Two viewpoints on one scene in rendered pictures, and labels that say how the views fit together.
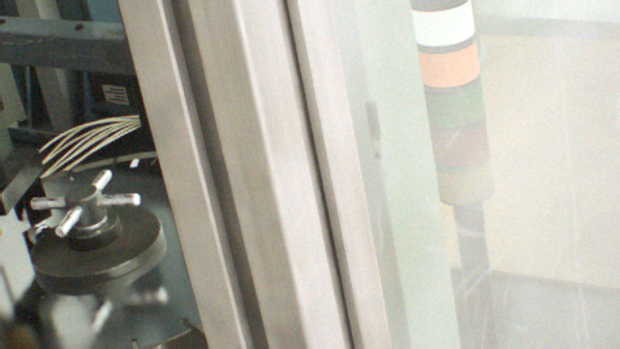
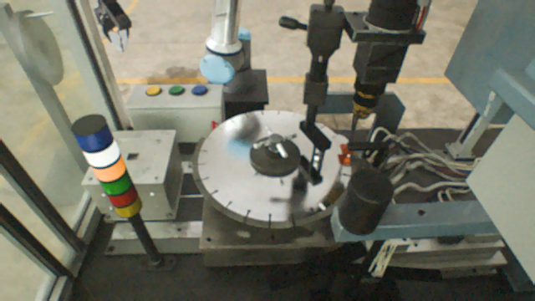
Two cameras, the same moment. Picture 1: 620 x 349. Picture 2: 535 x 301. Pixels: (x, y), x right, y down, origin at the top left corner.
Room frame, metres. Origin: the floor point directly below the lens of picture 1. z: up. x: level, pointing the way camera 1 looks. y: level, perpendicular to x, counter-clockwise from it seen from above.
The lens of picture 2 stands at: (1.19, -0.15, 1.42)
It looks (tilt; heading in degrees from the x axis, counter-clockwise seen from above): 44 degrees down; 136
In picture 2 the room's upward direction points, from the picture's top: 3 degrees clockwise
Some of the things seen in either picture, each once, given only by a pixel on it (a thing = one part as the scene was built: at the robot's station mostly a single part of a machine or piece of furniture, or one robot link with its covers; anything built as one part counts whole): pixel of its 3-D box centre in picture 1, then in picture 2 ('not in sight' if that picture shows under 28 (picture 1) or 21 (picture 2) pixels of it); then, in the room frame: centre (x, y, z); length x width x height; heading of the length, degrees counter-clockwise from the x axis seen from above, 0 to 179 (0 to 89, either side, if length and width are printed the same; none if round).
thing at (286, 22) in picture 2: not in sight; (302, 28); (0.85, 0.25, 1.21); 0.08 x 0.06 x 0.03; 51
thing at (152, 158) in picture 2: not in sight; (140, 176); (0.61, -0.04, 0.82); 0.18 x 0.18 x 0.15; 51
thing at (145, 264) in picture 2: not in sight; (156, 260); (0.80, -0.12, 0.76); 0.09 x 0.03 x 0.03; 51
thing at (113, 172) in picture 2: not in sight; (108, 164); (0.80, -0.12, 1.08); 0.05 x 0.04 x 0.03; 141
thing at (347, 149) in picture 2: not in sight; (361, 155); (0.99, 0.33, 0.95); 0.10 x 0.03 x 0.07; 51
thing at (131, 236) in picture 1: (94, 236); (275, 151); (0.87, 0.18, 0.96); 0.11 x 0.11 x 0.03
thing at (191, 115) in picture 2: not in sight; (180, 114); (0.44, 0.17, 0.82); 0.28 x 0.11 x 0.15; 51
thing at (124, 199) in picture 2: not in sight; (121, 191); (0.80, -0.12, 1.02); 0.05 x 0.04 x 0.03; 141
